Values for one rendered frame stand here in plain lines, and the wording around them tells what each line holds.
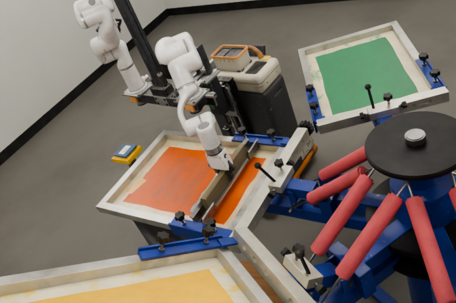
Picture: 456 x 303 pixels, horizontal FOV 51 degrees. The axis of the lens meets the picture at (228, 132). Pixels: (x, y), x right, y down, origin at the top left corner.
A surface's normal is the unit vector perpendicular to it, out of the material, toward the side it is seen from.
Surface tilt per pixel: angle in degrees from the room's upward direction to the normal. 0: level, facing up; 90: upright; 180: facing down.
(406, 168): 0
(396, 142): 0
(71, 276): 90
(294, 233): 0
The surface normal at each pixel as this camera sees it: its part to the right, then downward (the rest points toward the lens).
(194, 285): 0.17, -0.92
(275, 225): -0.32, -0.77
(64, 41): 0.82, 0.07
